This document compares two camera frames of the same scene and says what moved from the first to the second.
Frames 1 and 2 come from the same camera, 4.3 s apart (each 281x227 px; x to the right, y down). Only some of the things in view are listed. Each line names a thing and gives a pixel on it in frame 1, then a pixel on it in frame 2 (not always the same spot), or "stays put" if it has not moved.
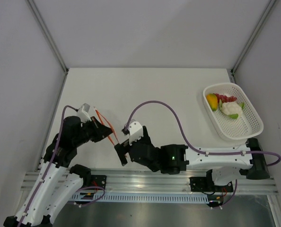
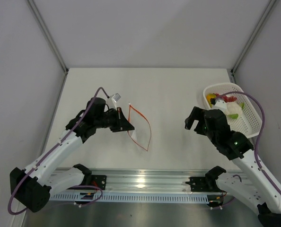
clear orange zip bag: x=105 y=122 to x=141 y=133
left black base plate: x=98 y=180 stays put
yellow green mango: x=212 y=100 stays put
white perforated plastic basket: x=248 y=124 stays put
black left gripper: x=101 y=132 to x=121 y=124
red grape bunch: x=224 y=99 stays put
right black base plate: x=206 y=184 stays put
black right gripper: x=122 y=148 to x=197 y=114
